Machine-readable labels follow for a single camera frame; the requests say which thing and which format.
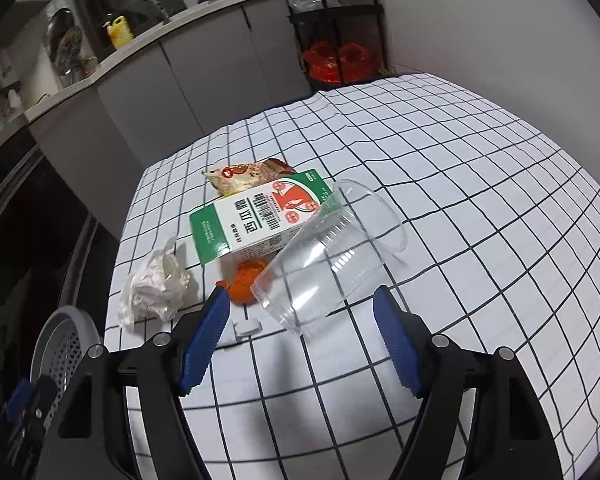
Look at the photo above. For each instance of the small white cup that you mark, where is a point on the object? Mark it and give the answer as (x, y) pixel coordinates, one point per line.
(191, 1)

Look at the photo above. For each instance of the beige snack wrapper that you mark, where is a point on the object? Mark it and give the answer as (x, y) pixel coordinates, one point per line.
(240, 175)

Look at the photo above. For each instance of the green and white carton box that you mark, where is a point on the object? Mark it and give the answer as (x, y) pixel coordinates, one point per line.
(250, 220)

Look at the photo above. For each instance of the orange peel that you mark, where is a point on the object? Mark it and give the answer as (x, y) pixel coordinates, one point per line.
(242, 285)

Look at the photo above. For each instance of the metal faucet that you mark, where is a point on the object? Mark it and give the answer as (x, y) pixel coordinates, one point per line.
(156, 7)

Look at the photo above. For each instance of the white checked tablecloth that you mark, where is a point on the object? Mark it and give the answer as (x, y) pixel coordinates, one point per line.
(430, 160)

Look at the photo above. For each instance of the black built-in appliance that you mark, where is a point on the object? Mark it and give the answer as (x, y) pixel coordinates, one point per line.
(30, 240)

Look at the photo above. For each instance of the black shelf rack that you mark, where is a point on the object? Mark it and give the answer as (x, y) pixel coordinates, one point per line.
(375, 20)

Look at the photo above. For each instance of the yellow detergent bottle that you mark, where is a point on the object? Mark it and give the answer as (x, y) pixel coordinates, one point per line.
(119, 32)

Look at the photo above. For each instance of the white tissue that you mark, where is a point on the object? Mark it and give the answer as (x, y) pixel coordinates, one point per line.
(150, 290)

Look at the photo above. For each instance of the grey perforated waste bin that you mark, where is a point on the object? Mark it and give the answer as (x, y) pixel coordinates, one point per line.
(62, 345)

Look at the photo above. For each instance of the grey kitchen counter cabinet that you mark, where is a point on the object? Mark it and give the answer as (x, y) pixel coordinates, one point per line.
(205, 80)

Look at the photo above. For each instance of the small white cap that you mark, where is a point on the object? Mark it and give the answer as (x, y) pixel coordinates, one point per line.
(247, 327)

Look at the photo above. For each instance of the hanging metal pans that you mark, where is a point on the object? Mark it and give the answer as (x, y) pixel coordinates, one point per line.
(65, 40)

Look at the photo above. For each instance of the clear plastic cup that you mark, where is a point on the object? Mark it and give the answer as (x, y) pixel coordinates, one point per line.
(320, 270)

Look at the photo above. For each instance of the wall rack of utensils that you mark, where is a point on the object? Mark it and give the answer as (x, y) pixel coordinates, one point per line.
(0, 95)

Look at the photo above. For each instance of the red plastic bags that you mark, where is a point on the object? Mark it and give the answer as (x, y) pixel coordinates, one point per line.
(330, 62)

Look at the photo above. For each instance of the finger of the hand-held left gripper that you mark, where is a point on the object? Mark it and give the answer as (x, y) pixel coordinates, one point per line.
(17, 440)
(19, 402)

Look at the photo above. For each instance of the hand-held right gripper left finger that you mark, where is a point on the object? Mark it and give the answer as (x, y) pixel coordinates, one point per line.
(205, 345)

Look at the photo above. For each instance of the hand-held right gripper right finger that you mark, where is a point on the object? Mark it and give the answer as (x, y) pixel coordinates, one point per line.
(397, 345)

